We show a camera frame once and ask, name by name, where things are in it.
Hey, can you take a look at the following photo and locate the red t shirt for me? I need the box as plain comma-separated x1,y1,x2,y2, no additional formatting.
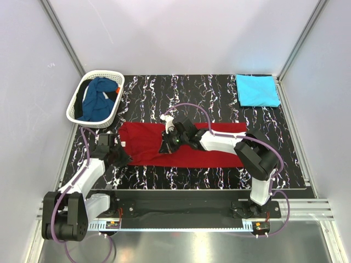
117,122,247,168

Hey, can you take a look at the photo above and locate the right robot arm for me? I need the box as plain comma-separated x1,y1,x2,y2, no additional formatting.
159,115,282,206

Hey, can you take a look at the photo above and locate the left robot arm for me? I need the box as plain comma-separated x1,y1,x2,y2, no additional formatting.
41,133,131,243

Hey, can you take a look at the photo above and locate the blue t shirt in basket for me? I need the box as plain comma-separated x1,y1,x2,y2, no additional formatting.
77,77,120,122

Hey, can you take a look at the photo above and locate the white perforated laundry basket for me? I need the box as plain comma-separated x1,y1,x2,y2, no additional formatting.
66,70,124,128

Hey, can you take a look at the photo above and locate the black garment in basket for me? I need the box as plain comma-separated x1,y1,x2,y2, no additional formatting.
74,79,92,119

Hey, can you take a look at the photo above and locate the folded cyan t shirt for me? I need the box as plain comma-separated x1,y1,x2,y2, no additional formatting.
236,75,280,107

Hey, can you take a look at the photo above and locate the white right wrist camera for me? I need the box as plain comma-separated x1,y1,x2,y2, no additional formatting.
160,114,175,134

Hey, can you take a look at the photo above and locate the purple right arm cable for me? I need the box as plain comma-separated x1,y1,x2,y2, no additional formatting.
164,102,291,238

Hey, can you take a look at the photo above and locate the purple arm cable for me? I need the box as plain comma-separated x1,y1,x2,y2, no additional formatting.
164,102,291,238
52,127,118,262

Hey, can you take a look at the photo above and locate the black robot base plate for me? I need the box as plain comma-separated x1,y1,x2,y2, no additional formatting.
86,188,282,220

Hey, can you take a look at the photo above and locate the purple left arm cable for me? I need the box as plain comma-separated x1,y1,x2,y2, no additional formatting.
52,127,118,262

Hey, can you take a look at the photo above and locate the aluminium rail with connectors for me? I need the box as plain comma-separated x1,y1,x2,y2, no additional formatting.
47,219,272,237

